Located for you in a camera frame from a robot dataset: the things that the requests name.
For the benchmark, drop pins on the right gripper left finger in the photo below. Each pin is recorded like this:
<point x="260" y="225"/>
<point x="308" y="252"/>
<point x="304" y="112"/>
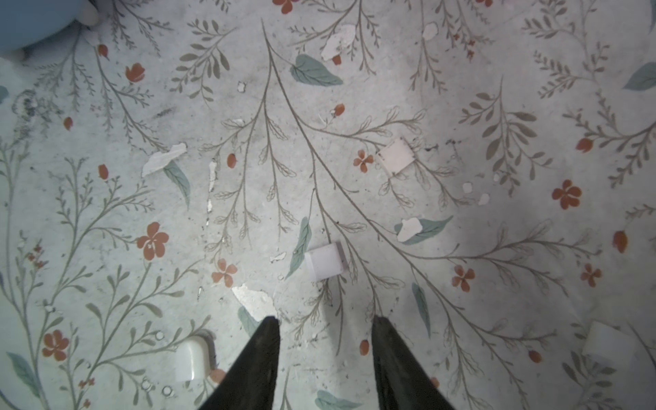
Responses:
<point x="251" y="381"/>

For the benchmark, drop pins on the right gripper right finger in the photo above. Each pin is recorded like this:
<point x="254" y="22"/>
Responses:
<point x="401" y="381"/>

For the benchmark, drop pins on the purple white usb cap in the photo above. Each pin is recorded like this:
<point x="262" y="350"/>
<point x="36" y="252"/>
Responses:
<point x="326" y="262"/>

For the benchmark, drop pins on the light blue cup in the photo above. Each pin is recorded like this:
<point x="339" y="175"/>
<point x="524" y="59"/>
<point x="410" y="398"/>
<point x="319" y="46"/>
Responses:
<point x="25" y="22"/>

